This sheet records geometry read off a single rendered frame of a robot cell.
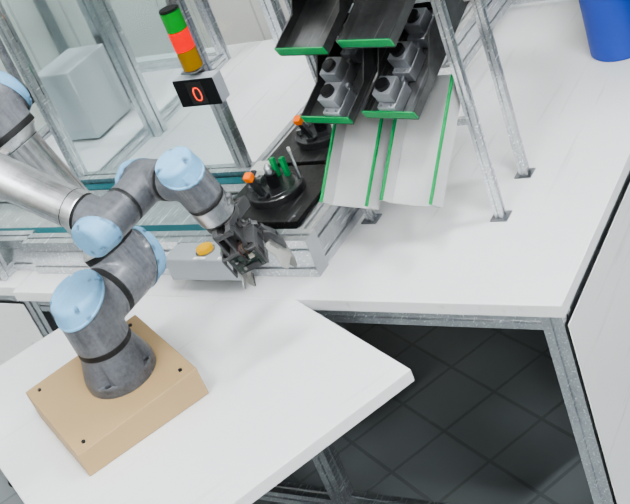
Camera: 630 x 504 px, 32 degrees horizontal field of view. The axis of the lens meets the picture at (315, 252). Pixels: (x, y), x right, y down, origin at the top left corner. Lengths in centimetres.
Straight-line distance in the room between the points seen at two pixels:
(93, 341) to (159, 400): 17
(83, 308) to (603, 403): 108
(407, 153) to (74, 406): 87
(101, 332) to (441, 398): 145
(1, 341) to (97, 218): 138
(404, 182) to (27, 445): 96
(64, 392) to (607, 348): 114
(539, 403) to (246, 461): 137
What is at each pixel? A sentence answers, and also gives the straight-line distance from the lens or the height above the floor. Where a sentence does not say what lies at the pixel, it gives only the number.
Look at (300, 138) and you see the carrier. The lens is 278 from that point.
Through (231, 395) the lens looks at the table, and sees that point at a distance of 222.
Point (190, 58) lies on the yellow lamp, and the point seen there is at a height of 129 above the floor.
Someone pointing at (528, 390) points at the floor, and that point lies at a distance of 330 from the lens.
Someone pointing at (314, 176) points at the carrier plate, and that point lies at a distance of 262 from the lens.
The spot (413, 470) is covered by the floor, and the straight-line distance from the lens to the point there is 317.
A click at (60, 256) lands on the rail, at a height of 92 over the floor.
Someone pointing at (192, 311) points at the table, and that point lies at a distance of 253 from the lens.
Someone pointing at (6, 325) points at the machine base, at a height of 72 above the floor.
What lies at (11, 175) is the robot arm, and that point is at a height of 144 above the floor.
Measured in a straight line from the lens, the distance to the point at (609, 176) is 248.
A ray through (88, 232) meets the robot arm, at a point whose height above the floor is 136.
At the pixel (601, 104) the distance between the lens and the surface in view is 278.
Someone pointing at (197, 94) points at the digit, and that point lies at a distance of 270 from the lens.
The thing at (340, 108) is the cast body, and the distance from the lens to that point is 227.
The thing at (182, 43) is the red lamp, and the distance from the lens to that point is 265.
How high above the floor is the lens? 214
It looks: 30 degrees down
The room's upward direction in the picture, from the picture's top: 22 degrees counter-clockwise
